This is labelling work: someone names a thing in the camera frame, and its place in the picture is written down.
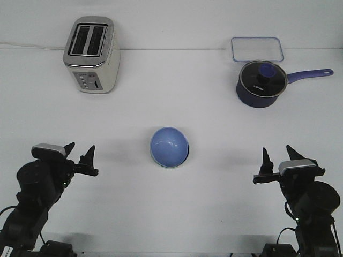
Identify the green bowl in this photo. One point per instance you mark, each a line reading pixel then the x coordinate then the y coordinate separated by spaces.
pixel 169 157

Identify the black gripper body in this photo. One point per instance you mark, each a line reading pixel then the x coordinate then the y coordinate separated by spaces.
pixel 58 174
pixel 292 186

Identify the silver two-slot toaster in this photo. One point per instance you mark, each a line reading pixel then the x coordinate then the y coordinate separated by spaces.
pixel 92 54

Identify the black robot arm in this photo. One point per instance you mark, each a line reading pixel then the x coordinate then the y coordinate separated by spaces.
pixel 309 203
pixel 24 224

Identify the blue saucepan with handle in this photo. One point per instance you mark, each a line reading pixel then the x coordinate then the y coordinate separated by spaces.
pixel 262 102

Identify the glass pot lid blue knob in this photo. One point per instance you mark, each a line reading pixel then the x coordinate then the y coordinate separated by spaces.
pixel 263 79

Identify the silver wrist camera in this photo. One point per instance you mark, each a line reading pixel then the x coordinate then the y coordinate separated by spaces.
pixel 45 151
pixel 295 166

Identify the blue bowl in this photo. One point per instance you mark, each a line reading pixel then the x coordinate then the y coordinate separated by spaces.
pixel 168 137

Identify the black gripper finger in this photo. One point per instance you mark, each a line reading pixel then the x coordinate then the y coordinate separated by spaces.
pixel 293 154
pixel 88 158
pixel 68 148
pixel 267 165

